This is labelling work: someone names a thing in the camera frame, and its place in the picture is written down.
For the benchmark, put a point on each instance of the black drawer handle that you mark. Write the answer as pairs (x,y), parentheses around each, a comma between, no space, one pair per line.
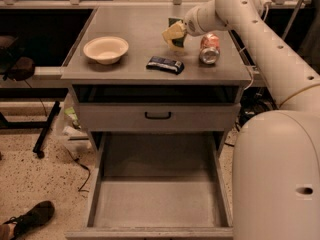
(157,115)

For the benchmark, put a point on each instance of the dark blue snack packet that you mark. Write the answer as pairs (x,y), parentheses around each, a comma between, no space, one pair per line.
(165,65)

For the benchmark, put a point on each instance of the orange soda can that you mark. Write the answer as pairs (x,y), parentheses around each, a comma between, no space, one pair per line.
(209,49)

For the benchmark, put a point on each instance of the white bowl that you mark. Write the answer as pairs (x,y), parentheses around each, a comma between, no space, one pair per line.
(106,50)

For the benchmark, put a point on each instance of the closed upper drawer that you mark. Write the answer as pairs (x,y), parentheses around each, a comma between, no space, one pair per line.
(130,118)

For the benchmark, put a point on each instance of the black stand leg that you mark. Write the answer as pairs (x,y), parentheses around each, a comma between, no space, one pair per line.
(44,126)

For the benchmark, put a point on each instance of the open bottom drawer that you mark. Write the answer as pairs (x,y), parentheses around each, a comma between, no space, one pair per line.
(157,187)

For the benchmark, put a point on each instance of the dark bag on shelf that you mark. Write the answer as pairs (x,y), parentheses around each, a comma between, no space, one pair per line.
(13,64)

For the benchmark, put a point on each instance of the grey drawer cabinet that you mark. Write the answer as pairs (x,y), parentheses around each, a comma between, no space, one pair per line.
(130,82)

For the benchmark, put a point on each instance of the black shoe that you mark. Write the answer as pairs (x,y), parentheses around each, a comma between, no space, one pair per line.
(37,217)

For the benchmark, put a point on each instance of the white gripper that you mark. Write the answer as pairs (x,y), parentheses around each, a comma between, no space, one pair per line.
(190,24)

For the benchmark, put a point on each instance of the green yellow sponge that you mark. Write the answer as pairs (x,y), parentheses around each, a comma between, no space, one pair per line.
(176,33)

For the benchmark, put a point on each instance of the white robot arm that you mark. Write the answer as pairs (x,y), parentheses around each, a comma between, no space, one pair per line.
(276,162)

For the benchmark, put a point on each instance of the metal pole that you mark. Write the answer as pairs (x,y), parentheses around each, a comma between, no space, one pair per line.
(292,18)

